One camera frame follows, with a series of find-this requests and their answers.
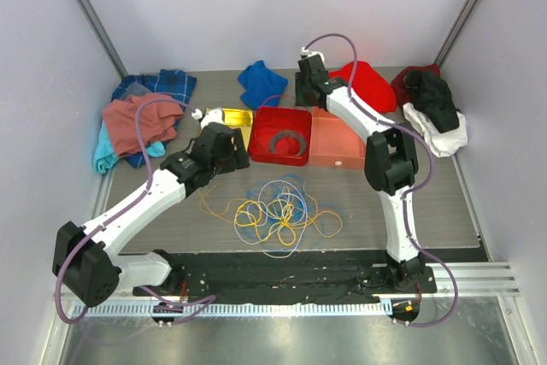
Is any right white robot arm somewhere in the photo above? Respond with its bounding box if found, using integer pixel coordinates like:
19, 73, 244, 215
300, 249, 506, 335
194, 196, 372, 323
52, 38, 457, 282
295, 50, 425, 292

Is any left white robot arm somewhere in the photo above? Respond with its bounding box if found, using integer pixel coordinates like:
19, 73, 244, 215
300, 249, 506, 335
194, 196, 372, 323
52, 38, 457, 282
52, 122, 250, 308

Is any gold metal tin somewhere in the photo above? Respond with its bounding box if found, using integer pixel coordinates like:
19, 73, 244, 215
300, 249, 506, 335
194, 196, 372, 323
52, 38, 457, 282
222, 108, 254, 149

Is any red square box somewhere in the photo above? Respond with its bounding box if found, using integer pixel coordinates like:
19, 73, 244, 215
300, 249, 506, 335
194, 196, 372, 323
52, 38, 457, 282
249, 106, 312, 167

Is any salmon pink square box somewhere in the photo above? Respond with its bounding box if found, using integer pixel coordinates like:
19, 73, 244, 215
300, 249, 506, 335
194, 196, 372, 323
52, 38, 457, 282
308, 108, 366, 170

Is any blue plaid cloth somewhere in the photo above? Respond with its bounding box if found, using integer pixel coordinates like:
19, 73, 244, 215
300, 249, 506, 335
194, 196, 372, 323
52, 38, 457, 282
111, 69, 197, 168

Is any dark red cloth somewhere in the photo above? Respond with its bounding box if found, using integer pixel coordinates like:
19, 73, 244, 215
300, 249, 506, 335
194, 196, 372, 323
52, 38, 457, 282
391, 64, 440, 109

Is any light blue cloth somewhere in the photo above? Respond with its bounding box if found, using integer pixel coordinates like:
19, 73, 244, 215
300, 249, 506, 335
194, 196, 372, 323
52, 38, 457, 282
92, 121, 166, 174

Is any black cloth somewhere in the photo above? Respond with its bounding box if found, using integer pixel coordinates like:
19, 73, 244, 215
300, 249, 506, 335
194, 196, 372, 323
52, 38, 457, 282
403, 70, 460, 133

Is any white cloth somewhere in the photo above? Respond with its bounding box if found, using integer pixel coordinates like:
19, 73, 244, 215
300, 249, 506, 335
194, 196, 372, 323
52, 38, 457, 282
403, 103, 468, 158

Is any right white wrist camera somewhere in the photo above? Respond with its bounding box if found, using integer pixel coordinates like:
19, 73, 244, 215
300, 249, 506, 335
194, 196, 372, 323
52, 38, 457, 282
300, 47, 325, 62

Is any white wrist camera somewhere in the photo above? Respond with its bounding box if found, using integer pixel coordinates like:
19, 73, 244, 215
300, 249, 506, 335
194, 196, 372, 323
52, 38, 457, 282
191, 108, 225, 129
300, 47, 325, 62

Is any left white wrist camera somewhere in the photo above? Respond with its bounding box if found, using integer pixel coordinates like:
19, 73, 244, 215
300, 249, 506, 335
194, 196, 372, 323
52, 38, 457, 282
191, 108, 225, 129

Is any grey tape ring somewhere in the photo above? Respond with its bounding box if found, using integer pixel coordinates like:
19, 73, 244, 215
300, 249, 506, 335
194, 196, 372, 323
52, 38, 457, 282
270, 127, 309, 155

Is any white cable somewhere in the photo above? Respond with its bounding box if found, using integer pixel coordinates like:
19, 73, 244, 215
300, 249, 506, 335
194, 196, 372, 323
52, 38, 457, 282
235, 176, 311, 258

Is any blue cable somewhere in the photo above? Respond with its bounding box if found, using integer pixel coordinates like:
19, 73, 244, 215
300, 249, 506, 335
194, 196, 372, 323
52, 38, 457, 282
245, 172, 343, 257

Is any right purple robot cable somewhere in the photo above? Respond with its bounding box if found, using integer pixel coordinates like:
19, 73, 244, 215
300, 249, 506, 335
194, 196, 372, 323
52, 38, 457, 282
305, 32, 462, 327

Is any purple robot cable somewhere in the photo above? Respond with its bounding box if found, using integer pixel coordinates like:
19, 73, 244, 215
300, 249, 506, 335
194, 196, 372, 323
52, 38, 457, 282
305, 32, 462, 327
55, 97, 200, 324

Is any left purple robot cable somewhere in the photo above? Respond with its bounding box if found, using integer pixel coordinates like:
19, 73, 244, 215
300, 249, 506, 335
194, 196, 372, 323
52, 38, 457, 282
55, 97, 200, 324

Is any white slotted cable duct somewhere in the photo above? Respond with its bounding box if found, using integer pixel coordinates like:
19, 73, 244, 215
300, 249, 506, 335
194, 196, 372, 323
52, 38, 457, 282
85, 298, 392, 321

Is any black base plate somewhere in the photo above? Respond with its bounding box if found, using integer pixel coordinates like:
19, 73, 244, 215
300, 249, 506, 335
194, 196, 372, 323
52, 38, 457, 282
152, 250, 438, 305

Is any right corner aluminium post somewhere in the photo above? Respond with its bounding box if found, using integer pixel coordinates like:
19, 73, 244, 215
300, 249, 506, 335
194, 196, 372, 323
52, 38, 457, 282
434, 0, 481, 68

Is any corner aluminium post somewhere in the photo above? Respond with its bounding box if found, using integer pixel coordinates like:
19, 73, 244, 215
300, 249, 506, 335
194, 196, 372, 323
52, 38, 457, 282
75, 0, 128, 78
434, 0, 481, 68

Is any left corner aluminium post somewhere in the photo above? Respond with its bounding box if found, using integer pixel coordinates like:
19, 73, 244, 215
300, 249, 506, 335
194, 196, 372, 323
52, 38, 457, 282
75, 0, 128, 78

